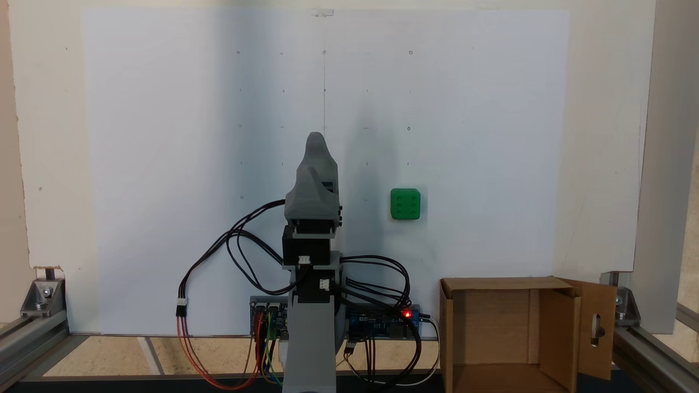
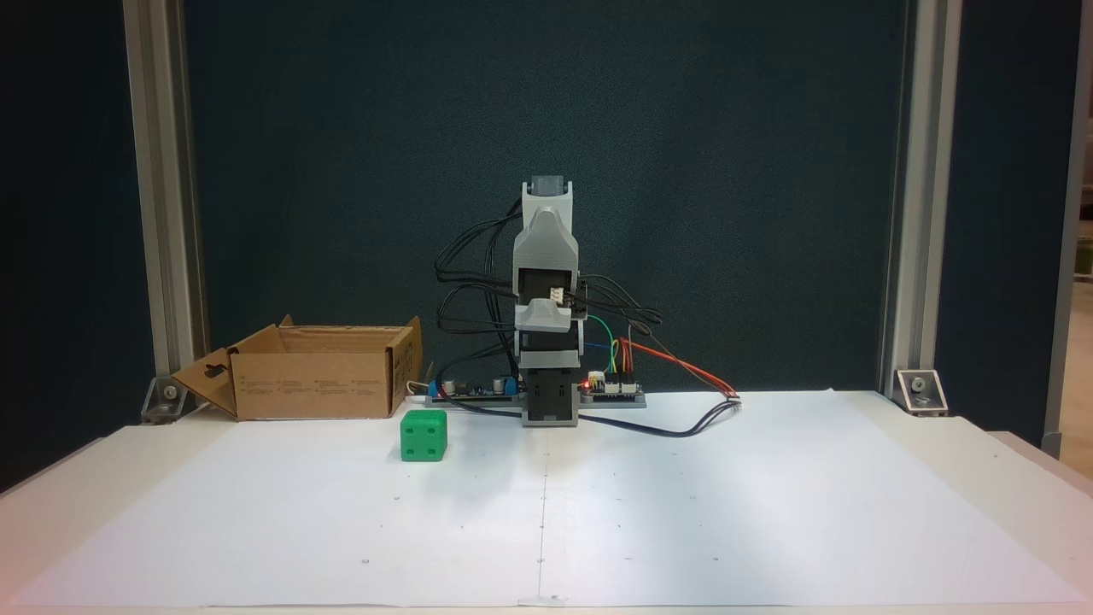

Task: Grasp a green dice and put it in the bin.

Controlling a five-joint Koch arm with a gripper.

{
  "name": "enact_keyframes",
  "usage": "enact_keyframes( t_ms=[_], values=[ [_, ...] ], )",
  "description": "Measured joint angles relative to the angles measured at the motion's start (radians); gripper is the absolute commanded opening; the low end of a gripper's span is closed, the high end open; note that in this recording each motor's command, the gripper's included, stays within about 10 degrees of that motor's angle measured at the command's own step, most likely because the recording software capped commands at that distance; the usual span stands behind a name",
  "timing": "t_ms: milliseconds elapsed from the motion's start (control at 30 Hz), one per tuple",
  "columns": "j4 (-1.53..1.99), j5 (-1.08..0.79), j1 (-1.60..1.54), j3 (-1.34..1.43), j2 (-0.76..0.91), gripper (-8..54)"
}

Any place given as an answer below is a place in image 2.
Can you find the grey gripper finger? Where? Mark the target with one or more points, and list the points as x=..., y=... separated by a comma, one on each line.
x=543, y=316

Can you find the green dice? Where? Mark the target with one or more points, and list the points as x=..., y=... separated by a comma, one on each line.
x=423, y=436

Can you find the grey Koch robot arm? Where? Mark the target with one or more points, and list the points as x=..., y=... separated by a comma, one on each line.
x=546, y=248

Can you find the circuit board with blue components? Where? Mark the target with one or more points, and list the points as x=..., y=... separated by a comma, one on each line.
x=470, y=393

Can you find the brown cardboard box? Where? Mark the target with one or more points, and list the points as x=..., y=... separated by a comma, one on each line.
x=312, y=384

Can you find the metal corner bracket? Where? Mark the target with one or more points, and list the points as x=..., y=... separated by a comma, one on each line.
x=171, y=400
x=920, y=391

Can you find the aluminium frame post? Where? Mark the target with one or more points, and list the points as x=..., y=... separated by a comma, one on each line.
x=158, y=171
x=922, y=171
x=1063, y=256

